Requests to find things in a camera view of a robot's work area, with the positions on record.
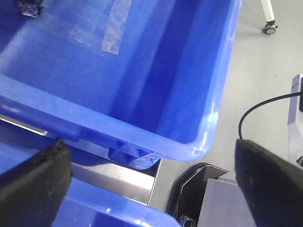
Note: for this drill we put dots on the steel rack frame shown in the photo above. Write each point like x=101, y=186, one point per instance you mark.
x=19, y=141

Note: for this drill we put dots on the white table leg with caster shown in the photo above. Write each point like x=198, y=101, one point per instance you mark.
x=270, y=26

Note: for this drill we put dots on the blue plastic crate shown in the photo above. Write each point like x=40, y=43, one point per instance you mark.
x=158, y=98
x=86, y=205

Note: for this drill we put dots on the blue plastic crate right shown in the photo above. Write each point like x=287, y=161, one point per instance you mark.
x=158, y=98

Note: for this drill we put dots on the push button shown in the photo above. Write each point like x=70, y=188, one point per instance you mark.
x=29, y=8

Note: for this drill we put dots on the blue plastic crate left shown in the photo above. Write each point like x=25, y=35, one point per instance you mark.
x=86, y=205

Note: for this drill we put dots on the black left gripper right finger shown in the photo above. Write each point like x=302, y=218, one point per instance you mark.
x=272, y=186

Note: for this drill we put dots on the robot base column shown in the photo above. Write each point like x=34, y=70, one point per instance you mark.
x=208, y=196

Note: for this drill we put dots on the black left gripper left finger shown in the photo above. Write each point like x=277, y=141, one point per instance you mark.
x=31, y=192

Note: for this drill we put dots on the clear tape patch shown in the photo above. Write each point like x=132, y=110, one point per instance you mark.
x=98, y=25

